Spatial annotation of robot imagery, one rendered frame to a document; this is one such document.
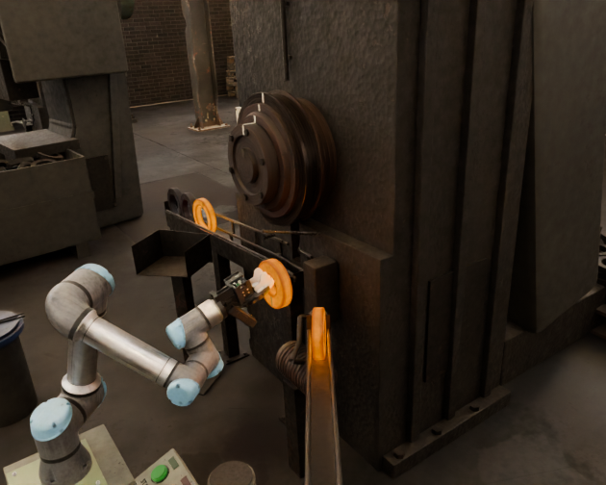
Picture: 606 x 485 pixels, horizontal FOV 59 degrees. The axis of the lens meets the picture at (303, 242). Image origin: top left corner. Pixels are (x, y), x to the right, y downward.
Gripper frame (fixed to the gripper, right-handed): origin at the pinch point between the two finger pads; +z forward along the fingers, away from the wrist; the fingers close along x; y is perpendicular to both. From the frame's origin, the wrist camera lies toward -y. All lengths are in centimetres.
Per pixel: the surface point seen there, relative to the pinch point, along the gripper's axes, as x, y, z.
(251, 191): 32.6, 12.9, 16.5
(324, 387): -31.6, -16.8, -9.8
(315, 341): -21.8, -10.5, -3.3
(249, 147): 31.7, 27.9, 20.8
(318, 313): -17.3, -6.6, 2.4
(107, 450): 22, -37, -68
